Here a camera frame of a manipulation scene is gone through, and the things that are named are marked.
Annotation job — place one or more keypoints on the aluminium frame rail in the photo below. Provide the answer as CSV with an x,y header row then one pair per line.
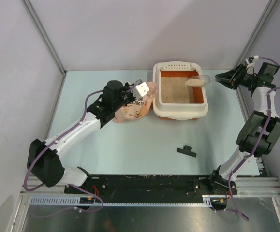
x,y
246,187

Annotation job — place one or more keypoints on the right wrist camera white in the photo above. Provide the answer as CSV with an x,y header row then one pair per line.
x,y
250,61

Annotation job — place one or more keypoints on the cream orange litter box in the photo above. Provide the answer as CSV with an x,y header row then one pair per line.
x,y
174,99

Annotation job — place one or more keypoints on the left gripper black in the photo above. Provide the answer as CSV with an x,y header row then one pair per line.
x,y
126,86

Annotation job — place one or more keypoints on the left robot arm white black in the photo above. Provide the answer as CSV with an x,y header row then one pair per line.
x,y
44,160

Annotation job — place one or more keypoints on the right aluminium corner post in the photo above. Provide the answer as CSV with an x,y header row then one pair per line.
x,y
264,18

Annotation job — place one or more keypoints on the left aluminium corner post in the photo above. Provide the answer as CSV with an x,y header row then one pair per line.
x,y
43,34

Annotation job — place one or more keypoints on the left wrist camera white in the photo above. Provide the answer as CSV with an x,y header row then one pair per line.
x,y
140,90

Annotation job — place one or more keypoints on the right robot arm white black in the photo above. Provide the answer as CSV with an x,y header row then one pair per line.
x,y
262,129

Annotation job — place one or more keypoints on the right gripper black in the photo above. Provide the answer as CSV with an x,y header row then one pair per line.
x,y
230,78

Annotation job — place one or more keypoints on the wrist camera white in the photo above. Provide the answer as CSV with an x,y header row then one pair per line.
x,y
250,61
140,90

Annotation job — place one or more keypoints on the black bag sealing clip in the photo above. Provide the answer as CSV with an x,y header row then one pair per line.
x,y
186,150

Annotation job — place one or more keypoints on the aluminium corner post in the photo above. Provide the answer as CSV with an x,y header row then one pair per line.
x,y
264,18
43,34

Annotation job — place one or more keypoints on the pink cat litter bag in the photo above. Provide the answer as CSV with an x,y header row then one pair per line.
x,y
138,108

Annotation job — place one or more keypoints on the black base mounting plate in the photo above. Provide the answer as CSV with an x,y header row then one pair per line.
x,y
158,189

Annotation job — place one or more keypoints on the clear plastic scoop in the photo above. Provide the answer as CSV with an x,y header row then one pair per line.
x,y
199,81

